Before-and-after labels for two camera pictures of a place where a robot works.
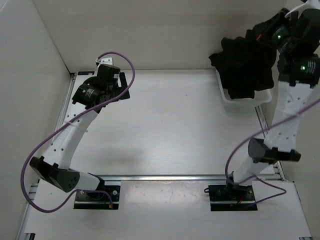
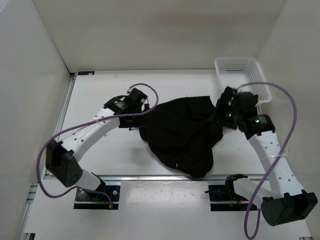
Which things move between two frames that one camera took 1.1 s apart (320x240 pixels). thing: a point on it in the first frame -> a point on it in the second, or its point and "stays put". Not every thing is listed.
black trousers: [246, 64] -> [182, 132]
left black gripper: [123, 83] -> [127, 124]
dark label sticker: [85, 73] stays put
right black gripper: [280, 18] -> [222, 106]
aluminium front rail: [110, 178] stays put
